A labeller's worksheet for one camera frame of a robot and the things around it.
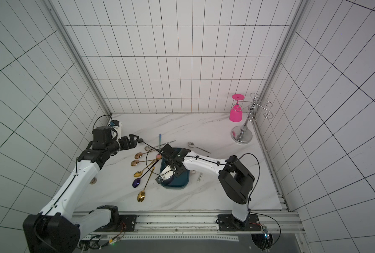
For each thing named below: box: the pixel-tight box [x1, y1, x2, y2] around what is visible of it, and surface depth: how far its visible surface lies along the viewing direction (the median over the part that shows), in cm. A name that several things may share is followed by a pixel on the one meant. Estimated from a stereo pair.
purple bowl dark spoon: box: [132, 159, 160, 189], surface depth 87 cm
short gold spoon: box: [133, 159, 157, 178], surface depth 90 cm
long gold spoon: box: [136, 166, 156, 203], surface depth 83 cm
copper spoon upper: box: [134, 150, 153, 160], surface depth 99 cm
